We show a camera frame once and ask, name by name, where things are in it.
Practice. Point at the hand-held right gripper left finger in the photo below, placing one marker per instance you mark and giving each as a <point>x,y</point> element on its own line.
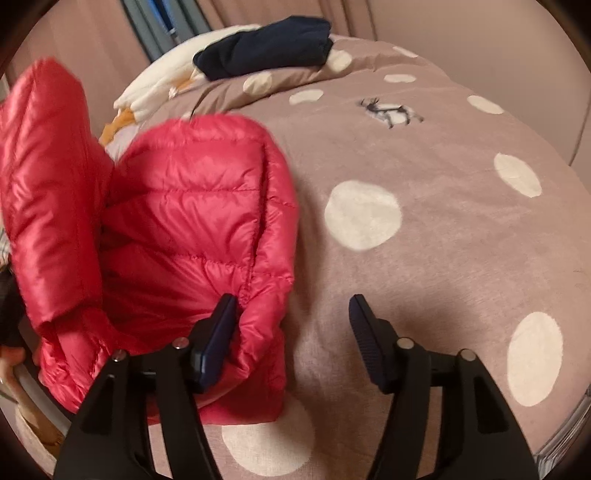
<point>217,350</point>

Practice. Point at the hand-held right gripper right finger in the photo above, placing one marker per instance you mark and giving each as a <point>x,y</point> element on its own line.
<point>367,346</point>

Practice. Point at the red puffer jacket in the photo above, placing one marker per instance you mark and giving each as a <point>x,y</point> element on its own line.
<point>184,217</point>

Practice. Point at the brown dotted blanket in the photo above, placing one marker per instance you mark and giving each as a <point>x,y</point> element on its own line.
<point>438,258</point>

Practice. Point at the white plush goose toy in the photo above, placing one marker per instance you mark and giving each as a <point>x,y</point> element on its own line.
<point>157,78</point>

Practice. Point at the navy folded garment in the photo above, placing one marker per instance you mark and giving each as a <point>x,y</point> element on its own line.
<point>268,48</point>

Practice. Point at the beige curtain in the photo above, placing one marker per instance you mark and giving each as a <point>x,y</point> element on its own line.
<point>69,37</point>

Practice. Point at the blue grey window frame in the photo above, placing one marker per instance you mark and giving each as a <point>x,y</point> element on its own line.
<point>147,23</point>

